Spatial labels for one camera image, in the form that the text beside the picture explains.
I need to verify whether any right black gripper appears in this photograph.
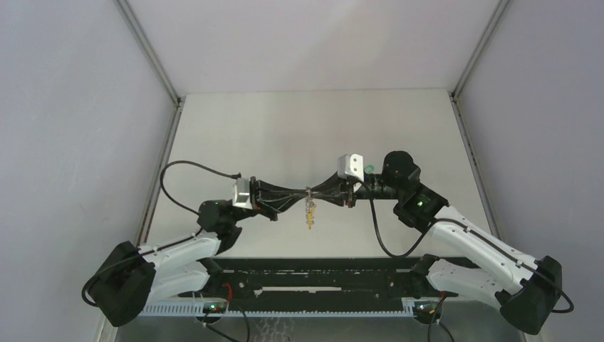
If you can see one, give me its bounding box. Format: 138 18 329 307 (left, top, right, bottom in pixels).
311 171 402 209

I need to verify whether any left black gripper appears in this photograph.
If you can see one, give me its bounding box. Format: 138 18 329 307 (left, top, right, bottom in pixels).
229 177 306 225

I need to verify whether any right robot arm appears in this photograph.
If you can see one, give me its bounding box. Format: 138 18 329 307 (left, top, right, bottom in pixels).
305 151 563 335

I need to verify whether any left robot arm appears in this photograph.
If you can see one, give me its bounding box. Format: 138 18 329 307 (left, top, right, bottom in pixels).
80 177 317 327

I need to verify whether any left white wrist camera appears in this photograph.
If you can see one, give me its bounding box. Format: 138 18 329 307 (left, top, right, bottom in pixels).
232 177 252 209

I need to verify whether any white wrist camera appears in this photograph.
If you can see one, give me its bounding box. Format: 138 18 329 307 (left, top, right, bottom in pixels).
337 154 365 182
232 177 252 209

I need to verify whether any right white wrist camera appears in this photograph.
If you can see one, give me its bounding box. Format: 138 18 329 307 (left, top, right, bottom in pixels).
337 154 365 182

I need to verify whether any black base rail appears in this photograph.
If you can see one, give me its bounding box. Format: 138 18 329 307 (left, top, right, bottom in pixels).
182 257 441 314

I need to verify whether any left black camera cable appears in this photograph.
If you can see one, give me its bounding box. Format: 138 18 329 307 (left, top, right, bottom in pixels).
80 160 242 308

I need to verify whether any black camera cable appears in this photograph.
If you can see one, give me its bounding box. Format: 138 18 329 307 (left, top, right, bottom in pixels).
360 181 576 315
80 160 242 308

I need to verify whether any left aluminium frame post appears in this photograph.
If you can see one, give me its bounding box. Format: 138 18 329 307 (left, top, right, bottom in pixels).
114 0 182 245

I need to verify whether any aluminium frame post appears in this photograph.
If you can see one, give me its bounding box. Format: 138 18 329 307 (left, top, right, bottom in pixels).
114 0 182 245
448 0 513 238

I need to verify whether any right aluminium frame post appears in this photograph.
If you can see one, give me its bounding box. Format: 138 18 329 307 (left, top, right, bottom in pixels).
448 0 513 238

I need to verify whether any right black camera cable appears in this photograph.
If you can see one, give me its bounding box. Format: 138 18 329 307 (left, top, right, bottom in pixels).
360 181 576 315

